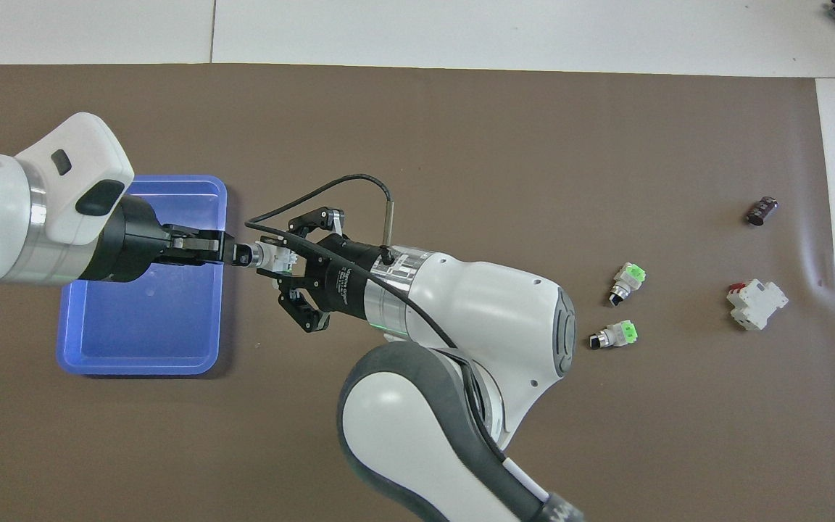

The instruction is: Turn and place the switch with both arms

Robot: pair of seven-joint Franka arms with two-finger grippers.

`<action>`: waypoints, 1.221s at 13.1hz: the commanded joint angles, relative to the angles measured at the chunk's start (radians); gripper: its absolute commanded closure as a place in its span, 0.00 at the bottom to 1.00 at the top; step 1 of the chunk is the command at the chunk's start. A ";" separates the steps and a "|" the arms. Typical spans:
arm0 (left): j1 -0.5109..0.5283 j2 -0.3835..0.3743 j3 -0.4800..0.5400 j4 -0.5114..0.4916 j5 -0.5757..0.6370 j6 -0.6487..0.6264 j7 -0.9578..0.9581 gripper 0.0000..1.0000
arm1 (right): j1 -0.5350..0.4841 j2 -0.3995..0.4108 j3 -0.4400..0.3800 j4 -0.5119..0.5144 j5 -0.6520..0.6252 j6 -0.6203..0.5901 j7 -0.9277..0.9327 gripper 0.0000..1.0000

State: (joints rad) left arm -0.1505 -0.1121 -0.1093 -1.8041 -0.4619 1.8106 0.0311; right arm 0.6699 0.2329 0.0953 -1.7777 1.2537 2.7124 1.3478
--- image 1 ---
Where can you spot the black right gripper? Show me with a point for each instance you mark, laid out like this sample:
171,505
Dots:
341,279

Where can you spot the blue plastic tray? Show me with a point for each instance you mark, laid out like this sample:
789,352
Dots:
142,326

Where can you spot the white red circuit breaker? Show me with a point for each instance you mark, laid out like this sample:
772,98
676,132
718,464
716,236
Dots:
757,304

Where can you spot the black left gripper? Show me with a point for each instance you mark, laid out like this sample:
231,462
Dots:
131,243

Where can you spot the white orange selector switch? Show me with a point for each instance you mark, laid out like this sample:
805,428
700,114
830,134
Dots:
265,255

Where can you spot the brown table mat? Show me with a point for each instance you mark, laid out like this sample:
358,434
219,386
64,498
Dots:
461,130

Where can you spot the small dark terminal block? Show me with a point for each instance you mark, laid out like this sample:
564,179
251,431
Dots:
762,211

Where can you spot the white green selector switch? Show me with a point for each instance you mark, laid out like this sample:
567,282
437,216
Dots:
615,336
628,281

